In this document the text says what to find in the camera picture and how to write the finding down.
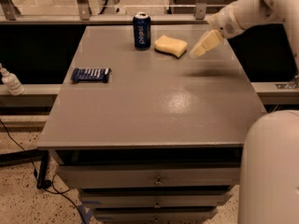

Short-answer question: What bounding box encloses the yellow sponge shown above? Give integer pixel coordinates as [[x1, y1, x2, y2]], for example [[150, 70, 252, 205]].
[[154, 35, 188, 58]]

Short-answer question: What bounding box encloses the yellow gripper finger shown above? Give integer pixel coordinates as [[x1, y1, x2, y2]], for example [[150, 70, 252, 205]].
[[190, 30, 223, 59]]

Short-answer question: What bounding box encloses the left metal rail bracket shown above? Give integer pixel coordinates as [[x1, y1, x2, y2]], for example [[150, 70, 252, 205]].
[[0, 0, 21, 21]]

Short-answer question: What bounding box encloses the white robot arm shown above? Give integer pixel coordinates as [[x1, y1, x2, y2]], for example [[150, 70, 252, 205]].
[[190, 0, 299, 224]]

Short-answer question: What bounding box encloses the middle metal rail bracket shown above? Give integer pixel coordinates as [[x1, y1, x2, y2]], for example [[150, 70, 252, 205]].
[[77, 0, 92, 21]]

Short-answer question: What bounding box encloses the black metal leg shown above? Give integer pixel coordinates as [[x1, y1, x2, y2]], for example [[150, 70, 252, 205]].
[[36, 150, 51, 189]]

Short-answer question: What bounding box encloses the horizontal metal rail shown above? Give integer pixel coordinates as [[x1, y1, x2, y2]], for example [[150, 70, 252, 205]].
[[0, 14, 207, 25]]

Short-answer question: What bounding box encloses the metal rail bracket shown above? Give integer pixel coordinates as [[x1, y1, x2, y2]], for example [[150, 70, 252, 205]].
[[77, 0, 92, 21], [194, 0, 208, 20], [0, 0, 21, 21]]

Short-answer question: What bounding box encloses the middle grey drawer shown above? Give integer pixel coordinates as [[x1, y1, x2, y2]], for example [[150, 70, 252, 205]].
[[80, 186, 232, 208]]

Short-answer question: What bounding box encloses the blue pepsi can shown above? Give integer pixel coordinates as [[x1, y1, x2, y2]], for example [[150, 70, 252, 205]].
[[133, 12, 151, 50]]

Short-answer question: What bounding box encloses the top grey drawer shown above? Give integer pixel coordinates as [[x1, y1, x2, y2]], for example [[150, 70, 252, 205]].
[[57, 166, 240, 189]]

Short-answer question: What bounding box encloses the grey drawer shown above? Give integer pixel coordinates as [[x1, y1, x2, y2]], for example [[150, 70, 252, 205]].
[[93, 206, 218, 222], [80, 186, 232, 208], [57, 166, 240, 189]]

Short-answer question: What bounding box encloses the white plastic bottle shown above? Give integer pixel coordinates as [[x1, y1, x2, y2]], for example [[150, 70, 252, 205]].
[[0, 64, 24, 95]]

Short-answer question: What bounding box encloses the bottom grey drawer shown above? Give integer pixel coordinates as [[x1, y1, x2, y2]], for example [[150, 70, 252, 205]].
[[93, 206, 218, 222]]

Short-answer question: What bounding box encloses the right metal rail bracket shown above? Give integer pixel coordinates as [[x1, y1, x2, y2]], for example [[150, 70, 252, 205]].
[[194, 0, 208, 20]]

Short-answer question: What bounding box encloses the blue striped snack bar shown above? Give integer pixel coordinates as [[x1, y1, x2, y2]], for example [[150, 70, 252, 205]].
[[71, 68, 111, 83]]

